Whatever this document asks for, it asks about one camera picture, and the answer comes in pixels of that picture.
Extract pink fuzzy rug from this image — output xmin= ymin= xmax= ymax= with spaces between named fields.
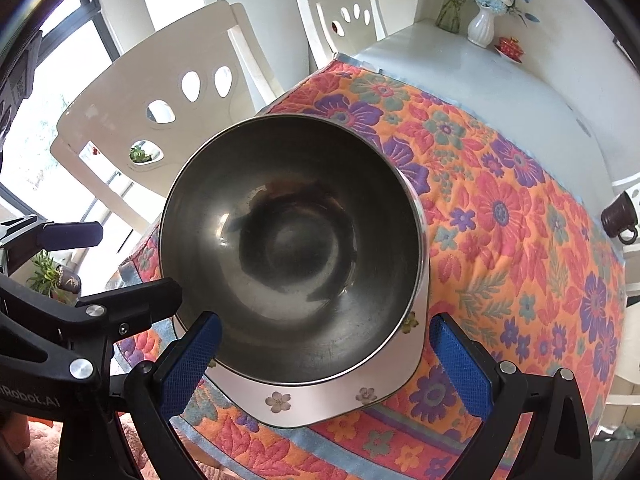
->
xmin=22 ymin=410 xmax=151 ymax=480

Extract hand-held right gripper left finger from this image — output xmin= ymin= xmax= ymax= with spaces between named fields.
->
xmin=57 ymin=311 xmax=223 ymax=480

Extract orange floral table cloth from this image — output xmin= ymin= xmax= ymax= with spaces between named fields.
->
xmin=117 ymin=55 xmax=628 ymax=480

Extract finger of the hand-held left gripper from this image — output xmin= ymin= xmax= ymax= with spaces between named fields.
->
xmin=0 ymin=215 xmax=104 ymax=251
xmin=75 ymin=277 xmax=183 ymax=345

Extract potted green plant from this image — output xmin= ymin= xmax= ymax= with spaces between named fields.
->
xmin=25 ymin=250 xmax=82 ymax=306

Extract white forest print plate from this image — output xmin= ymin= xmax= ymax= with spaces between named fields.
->
xmin=172 ymin=280 xmax=432 ymax=429

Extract glass vase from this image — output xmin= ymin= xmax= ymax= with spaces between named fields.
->
xmin=435 ymin=0 xmax=463 ymax=35

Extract pink steel bowl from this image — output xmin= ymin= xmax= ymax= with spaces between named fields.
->
xmin=158 ymin=114 xmax=431 ymax=386

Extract white ribbed vase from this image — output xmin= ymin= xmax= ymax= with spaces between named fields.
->
xmin=467 ymin=5 xmax=497 ymax=48

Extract dark brown mug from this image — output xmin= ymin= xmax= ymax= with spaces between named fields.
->
xmin=600 ymin=191 xmax=640 ymax=245

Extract black framed window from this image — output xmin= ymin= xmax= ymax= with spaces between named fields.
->
xmin=0 ymin=0 xmax=126 ymax=271

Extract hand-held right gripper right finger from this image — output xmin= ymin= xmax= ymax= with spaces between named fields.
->
xmin=428 ymin=311 xmax=593 ymax=480

